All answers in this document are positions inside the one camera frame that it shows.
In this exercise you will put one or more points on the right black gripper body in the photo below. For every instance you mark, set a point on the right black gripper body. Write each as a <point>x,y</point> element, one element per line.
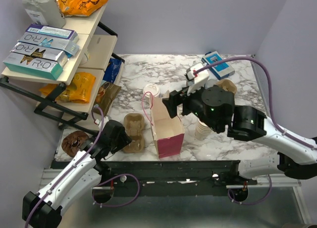
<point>192,104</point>

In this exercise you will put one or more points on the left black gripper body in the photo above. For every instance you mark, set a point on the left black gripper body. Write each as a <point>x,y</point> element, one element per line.
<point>122,141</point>

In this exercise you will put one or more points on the brown cardboard cup carrier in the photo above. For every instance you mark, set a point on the brown cardboard cup carrier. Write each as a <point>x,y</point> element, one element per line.
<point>134,124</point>

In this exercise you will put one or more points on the white plastic cup lid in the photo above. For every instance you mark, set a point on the white plastic cup lid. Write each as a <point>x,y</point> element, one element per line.
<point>152,88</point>

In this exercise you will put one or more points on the brown pink paper bag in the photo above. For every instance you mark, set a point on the brown pink paper bag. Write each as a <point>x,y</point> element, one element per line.
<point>168,133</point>

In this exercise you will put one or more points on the white paper coffee cup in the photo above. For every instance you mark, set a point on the white paper coffee cup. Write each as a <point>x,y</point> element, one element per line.
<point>148,98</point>

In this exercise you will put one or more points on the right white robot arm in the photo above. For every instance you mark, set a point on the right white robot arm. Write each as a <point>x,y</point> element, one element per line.
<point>295,157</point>

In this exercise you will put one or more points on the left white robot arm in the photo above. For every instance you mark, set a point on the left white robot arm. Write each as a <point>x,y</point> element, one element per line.
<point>45,208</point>

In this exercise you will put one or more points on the grey coffee bag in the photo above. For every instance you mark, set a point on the grey coffee bag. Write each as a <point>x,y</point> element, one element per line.
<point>44,12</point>

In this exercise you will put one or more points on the stack of cardboard carriers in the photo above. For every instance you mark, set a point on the stack of cardboard carriers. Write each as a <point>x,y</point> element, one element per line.
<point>227,85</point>

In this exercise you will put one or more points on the stack of paper cups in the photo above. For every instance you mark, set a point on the stack of paper cups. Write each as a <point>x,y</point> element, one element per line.
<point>202,130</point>

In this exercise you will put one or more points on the blue white razor box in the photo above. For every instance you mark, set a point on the blue white razor box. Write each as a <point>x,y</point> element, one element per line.
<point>221,71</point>

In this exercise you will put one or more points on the brown chocolate muffin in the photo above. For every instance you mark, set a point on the brown chocolate muffin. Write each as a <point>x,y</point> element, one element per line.
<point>72,143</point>

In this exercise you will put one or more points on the brown snack bag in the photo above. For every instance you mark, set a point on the brown snack bag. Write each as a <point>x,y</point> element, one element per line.
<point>106,94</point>

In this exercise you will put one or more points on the black beige shelf rack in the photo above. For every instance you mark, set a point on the black beige shelf rack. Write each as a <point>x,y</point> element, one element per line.
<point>95,38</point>

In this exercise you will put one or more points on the orange snack bag lower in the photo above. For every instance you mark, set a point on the orange snack bag lower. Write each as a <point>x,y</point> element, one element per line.
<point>79,90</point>

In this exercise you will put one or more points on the orange snack bag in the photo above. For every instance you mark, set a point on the orange snack bag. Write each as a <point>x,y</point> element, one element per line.
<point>80,7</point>
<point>79,90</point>

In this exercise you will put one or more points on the blue snack bag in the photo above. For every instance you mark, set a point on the blue snack bag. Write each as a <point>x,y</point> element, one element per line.
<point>112,70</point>

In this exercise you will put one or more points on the teal R&O box front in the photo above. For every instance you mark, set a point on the teal R&O box front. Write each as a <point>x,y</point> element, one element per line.
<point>38,67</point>

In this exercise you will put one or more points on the silver R&O box upper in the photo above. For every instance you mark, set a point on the silver R&O box upper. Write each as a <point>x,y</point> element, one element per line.
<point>67,46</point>

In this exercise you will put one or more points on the silver r&o box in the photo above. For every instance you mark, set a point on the silver r&o box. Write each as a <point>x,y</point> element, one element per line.
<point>67,46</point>
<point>41,52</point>

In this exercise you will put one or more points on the silver R&O box middle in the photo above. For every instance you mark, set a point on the silver R&O box middle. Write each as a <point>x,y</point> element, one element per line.
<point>41,52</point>

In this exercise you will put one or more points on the purple white box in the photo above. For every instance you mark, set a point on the purple white box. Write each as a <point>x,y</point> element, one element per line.
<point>54,32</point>

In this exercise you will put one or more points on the orange snack bag top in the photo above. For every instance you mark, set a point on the orange snack bag top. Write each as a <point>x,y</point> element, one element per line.
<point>80,7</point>

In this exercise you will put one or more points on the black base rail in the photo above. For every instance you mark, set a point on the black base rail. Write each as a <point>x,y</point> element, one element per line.
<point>167,178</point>

